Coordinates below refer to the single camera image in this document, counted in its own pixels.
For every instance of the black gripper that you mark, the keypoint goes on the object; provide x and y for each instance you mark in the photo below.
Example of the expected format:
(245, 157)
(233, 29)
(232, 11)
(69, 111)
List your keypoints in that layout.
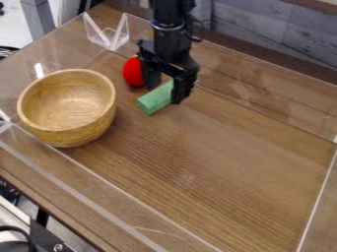
(166, 55)

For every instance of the green rectangular block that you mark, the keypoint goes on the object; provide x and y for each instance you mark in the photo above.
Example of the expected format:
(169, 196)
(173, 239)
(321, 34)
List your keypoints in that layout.
(157, 99)

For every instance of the brown wooden bowl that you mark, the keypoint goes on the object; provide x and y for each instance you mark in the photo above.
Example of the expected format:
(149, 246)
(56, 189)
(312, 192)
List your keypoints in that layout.
(69, 107)

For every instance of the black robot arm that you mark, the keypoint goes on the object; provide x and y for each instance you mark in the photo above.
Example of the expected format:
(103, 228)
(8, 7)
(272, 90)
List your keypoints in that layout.
(171, 12)

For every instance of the red plush strawberry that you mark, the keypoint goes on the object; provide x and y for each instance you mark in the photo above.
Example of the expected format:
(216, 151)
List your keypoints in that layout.
(133, 72)

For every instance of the black table leg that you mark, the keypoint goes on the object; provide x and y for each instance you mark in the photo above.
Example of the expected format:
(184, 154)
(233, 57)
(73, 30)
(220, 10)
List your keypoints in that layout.
(42, 218)

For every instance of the clear acrylic corner bracket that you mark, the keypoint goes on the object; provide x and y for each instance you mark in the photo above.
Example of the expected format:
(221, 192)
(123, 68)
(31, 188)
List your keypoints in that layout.
(109, 38)

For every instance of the grey post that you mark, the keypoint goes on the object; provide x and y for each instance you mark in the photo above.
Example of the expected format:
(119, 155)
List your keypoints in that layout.
(39, 17)

